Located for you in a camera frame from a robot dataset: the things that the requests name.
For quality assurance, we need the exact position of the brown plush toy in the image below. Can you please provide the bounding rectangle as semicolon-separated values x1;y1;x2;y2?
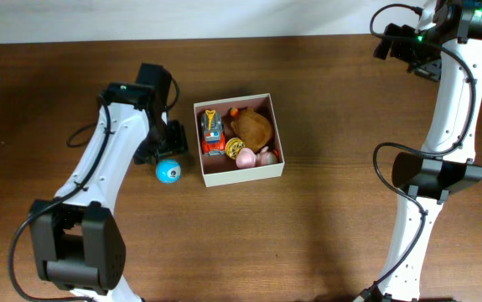
230;107;274;153

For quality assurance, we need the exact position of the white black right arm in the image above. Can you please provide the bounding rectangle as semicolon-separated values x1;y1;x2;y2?
357;0;482;301

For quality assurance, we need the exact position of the yellow round toy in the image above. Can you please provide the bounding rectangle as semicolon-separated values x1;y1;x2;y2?
225;138;246;159

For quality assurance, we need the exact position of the black right camera cable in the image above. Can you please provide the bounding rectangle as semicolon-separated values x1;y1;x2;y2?
352;3;478;302

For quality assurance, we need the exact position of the blue ball toy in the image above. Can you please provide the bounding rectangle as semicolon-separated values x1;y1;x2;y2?
155;159;181;184

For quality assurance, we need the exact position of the red grey toy fire truck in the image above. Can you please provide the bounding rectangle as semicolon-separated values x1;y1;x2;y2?
200;109;225;156

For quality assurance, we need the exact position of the white cardboard box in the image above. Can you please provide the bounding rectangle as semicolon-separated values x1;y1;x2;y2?
194;93;285;187

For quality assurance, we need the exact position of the pink white duck toy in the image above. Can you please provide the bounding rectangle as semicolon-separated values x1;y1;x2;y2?
236;146;278;169

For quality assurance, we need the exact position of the black camera cable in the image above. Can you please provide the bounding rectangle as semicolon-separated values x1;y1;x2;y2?
352;3;478;302
7;77;181;302

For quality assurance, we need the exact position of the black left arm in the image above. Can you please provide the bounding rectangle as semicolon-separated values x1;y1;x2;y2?
29;63;188;301

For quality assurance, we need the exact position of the black left camera cable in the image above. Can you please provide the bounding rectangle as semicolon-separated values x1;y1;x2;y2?
7;77;181;302

